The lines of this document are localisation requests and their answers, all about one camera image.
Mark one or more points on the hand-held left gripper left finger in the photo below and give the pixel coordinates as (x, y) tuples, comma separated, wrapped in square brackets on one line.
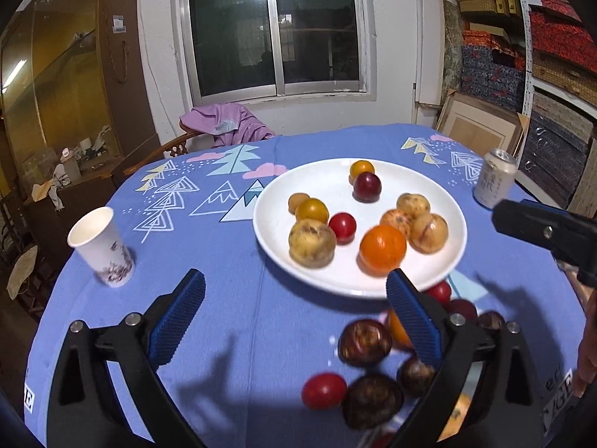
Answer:
[(179, 315)]

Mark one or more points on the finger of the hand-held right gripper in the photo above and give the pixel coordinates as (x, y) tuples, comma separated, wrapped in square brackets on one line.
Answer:
[(536, 228), (569, 212)]

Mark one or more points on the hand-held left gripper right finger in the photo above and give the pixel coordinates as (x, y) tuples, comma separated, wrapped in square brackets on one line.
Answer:
[(413, 317)]

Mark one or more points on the small orange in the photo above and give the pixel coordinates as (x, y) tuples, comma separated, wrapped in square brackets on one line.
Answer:
[(397, 329)]

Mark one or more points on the red tomato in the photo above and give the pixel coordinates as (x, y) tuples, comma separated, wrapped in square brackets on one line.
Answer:
[(378, 441), (439, 292), (324, 389), (342, 227)]

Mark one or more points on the dark red plum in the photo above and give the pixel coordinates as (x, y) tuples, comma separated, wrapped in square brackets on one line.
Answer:
[(462, 310), (367, 187)]

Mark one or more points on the large orange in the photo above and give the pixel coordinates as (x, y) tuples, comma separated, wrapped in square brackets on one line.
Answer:
[(382, 248)]

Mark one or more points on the tan streaked round fruit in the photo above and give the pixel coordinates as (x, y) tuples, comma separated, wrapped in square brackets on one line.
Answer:
[(429, 233)]

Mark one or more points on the orange striped round fruit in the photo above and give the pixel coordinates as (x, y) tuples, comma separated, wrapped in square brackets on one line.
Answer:
[(395, 221)]

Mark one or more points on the tan speckled round fruit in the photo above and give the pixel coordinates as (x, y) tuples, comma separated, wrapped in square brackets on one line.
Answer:
[(413, 204)]

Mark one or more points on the yellow speckled pear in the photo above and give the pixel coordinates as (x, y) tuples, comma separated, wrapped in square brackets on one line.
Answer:
[(312, 243)]

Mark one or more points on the yellow tomato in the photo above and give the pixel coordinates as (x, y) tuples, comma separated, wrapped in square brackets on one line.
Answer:
[(312, 210)]

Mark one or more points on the orange tomato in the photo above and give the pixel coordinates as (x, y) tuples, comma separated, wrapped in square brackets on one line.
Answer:
[(362, 169)]

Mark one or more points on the small tan round fruit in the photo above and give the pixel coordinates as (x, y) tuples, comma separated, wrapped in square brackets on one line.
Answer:
[(296, 203)]

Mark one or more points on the white oval plate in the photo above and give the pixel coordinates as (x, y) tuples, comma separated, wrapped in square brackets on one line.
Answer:
[(317, 177)]

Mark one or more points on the person's right hand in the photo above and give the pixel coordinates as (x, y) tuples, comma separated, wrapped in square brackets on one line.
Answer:
[(586, 359)]

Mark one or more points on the white drink can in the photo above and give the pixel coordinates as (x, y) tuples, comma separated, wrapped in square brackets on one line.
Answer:
[(494, 179)]

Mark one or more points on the blue printed tablecloth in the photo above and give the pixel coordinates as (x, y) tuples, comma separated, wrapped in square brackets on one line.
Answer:
[(210, 252)]

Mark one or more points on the white printed paper cup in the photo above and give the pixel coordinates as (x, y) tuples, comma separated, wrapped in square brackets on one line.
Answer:
[(100, 247)]

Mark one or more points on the leaning wooden picture frames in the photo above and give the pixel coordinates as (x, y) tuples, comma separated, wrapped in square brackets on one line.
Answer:
[(475, 130)]

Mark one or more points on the stack of patterned boxes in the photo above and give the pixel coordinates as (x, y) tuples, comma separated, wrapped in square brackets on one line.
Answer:
[(494, 70)]

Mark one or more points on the white metal shelf rack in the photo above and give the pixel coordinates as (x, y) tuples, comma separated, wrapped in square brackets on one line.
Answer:
[(527, 56)]

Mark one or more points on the white plastic bag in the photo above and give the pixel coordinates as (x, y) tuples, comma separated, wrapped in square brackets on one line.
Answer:
[(21, 270)]

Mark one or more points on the wooden chair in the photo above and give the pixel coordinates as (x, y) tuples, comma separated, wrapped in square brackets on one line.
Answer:
[(163, 149)]

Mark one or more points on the white crumpled cloth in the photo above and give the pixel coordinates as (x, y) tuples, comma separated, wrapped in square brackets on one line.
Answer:
[(58, 184)]

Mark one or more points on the green marbled panel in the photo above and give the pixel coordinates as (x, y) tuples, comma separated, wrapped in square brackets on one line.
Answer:
[(451, 56)]

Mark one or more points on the purple jacket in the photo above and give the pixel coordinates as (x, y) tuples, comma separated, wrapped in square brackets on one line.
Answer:
[(233, 123)]

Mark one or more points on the white leaning board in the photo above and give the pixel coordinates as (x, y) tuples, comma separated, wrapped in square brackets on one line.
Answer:
[(429, 56)]

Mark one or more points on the wooden glass cabinet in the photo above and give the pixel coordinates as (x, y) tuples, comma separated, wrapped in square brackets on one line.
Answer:
[(56, 79)]

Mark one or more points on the sliding glass window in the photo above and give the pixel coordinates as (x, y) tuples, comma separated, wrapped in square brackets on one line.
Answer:
[(228, 28)]

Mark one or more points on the white paper label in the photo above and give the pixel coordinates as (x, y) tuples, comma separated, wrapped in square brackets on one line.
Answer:
[(121, 24)]

